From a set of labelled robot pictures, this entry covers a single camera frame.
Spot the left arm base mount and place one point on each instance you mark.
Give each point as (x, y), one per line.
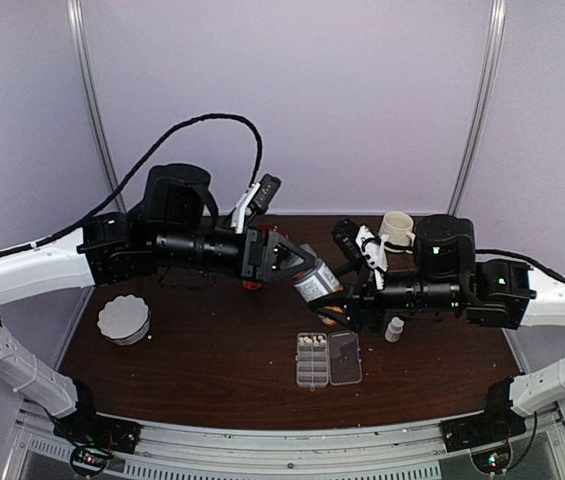
(95, 439)

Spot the right aluminium frame post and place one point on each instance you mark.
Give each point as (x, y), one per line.
(491, 59)

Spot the white pill bottle near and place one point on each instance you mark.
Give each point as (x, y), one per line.
(394, 329)

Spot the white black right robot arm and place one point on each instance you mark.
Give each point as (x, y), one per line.
(442, 271)

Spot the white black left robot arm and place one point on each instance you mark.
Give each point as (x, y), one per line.
(176, 224)

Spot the aluminium frame post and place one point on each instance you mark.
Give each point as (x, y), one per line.
(491, 59)
(80, 42)

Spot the left aluminium frame post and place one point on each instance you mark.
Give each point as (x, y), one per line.
(80, 42)

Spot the grey lid pill bottle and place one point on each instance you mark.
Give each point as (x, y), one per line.
(316, 282)

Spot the orange pill bottle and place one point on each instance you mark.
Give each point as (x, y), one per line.
(252, 286)

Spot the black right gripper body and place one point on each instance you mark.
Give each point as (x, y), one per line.
(369, 301)

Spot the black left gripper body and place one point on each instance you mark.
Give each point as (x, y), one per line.
(253, 238)

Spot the white pills in organizer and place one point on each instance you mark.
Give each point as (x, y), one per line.
(312, 341)

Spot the cream ribbed mug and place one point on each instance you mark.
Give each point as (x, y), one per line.
(396, 230)

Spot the white scalloped bowl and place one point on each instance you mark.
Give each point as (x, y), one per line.
(124, 320)

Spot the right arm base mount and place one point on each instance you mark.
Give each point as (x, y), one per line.
(486, 436)

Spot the clear plastic pill organizer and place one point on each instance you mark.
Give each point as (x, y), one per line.
(337, 363)

